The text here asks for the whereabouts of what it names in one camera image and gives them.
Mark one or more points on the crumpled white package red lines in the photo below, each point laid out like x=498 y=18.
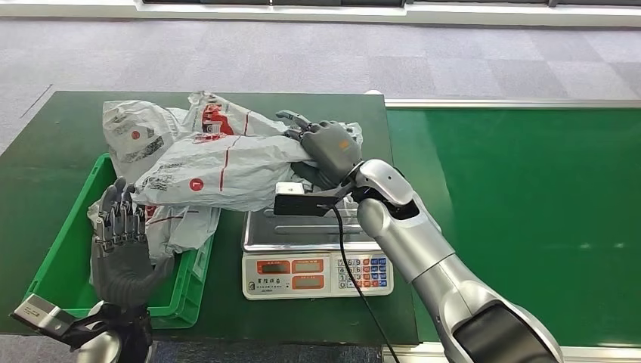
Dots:
x=185 y=228

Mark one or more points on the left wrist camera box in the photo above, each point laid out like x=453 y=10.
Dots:
x=42 y=314

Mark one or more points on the dark green table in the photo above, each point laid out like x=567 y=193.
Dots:
x=50 y=140

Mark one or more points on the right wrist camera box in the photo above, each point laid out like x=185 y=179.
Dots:
x=300 y=204

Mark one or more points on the silver digital weighing scale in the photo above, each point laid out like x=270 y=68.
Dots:
x=300 y=270

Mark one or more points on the green conveyor belt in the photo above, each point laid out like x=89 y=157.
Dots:
x=526 y=210

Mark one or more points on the white window sill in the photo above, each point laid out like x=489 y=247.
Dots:
x=320 y=14

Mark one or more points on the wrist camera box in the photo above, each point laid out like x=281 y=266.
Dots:
x=42 y=314
x=300 y=204

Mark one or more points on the green plastic crate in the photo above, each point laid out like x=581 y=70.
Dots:
x=65 y=260

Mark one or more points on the white package large red print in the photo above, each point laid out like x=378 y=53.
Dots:
x=220 y=117

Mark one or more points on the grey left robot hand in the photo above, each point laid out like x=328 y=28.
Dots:
x=122 y=265

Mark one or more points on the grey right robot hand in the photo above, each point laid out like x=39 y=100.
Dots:
x=330 y=148

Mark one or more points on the white package black barcode print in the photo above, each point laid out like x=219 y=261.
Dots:
x=132 y=133

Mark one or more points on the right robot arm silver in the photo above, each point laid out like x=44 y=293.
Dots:
x=440 y=270

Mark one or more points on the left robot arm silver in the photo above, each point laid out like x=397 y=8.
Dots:
x=120 y=335

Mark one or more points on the silver conveyor side rail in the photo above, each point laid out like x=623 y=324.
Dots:
x=591 y=353
x=501 y=103

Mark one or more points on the white package red circle mark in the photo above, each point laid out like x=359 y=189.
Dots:
x=210 y=173

